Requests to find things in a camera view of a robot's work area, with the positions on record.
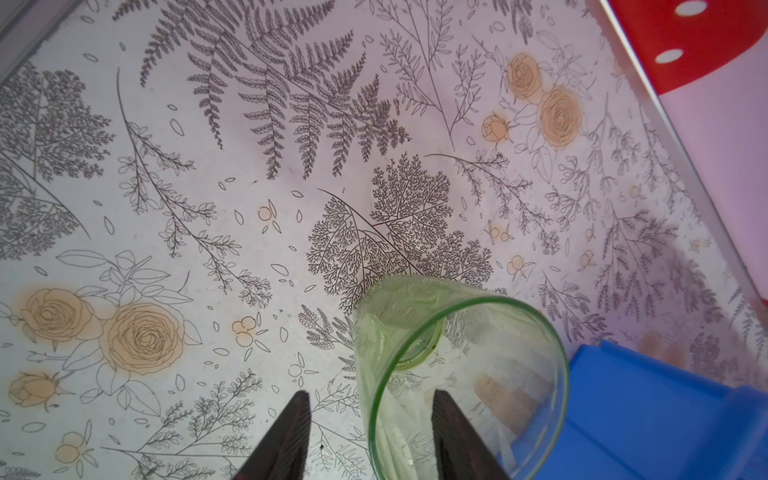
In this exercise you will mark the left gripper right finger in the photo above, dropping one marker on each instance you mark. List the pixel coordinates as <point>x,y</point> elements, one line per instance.
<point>460,452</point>

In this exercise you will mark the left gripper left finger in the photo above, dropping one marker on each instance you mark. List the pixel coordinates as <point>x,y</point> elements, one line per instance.
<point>282,452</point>

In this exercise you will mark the blue plastic bin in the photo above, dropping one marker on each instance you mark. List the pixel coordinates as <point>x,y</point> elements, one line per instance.
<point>633,417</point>

